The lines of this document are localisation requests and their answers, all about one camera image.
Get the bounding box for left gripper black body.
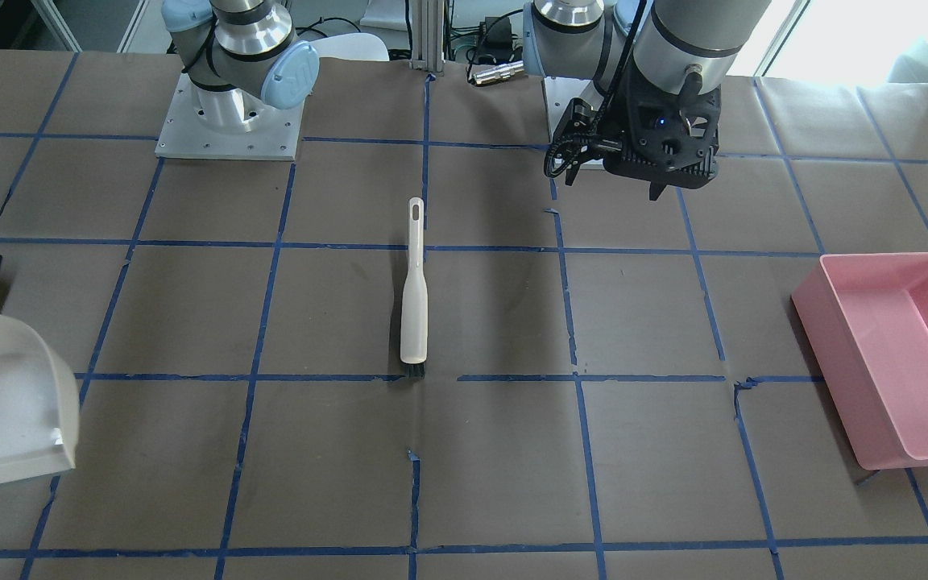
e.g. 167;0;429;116
603;64;722;191

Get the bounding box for beige brush black bristles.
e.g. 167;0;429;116
399;197;429;378

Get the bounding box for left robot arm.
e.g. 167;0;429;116
522;1;769;201

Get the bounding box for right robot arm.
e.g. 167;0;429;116
155;1;320;160

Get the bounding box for pink plastic bin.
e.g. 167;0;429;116
792;252;928;470

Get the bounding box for white plastic chair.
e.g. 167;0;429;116
300;32;391;62

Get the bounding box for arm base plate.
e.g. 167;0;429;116
155;73;305;161
544;77;624;179

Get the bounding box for aluminium frame post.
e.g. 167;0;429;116
406;1;450;77

